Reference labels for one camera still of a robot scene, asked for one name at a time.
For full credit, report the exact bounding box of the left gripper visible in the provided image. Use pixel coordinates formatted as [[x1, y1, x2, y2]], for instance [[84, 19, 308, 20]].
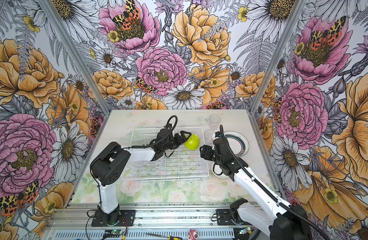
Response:
[[163, 130, 193, 151]]

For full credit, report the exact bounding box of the lime green bowl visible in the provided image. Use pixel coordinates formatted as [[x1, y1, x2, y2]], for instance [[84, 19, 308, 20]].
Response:
[[185, 134, 200, 151]]

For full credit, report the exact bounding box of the green red rimmed plate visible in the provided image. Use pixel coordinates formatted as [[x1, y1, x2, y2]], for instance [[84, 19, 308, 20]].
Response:
[[225, 131, 250, 157]]

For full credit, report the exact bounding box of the white wire dish rack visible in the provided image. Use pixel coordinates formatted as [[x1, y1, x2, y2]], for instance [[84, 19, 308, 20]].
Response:
[[122, 126, 210, 182]]

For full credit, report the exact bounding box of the clear glass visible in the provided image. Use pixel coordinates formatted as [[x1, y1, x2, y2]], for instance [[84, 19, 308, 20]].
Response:
[[204, 130, 216, 146], [209, 115, 221, 130]]

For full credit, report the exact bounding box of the orange bowl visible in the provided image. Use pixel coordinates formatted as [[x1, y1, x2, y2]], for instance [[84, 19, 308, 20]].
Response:
[[212, 163, 229, 179]]

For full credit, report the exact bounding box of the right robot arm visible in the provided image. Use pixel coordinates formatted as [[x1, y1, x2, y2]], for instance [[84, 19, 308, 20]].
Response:
[[200, 138, 313, 240]]

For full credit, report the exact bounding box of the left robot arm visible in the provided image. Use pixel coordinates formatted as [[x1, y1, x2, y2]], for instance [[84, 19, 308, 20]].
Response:
[[90, 128, 193, 227]]

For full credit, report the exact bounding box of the pink white small object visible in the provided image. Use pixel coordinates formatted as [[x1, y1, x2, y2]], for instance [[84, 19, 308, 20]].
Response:
[[188, 230, 199, 240]]

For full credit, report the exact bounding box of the green circuit board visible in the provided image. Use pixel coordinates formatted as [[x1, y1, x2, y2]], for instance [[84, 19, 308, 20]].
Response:
[[103, 230, 125, 238]]

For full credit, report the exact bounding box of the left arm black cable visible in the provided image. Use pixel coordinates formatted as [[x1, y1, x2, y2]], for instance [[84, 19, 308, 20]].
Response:
[[117, 115, 178, 151]]

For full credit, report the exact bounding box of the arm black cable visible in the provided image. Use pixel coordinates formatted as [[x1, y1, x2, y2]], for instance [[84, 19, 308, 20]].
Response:
[[117, 115, 178, 151], [219, 124, 332, 240]]

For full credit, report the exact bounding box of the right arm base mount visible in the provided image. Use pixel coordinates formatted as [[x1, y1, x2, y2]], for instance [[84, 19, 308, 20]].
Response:
[[216, 209, 243, 226]]

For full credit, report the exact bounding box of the yellow handled screwdriver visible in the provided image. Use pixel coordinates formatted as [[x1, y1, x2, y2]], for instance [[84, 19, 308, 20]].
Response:
[[146, 233, 182, 240]]

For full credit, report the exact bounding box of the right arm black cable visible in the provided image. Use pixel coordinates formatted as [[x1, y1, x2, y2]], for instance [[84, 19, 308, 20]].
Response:
[[219, 124, 332, 240]]

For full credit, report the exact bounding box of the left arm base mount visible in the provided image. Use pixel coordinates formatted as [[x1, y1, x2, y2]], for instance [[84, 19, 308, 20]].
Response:
[[91, 209, 136, 227]]

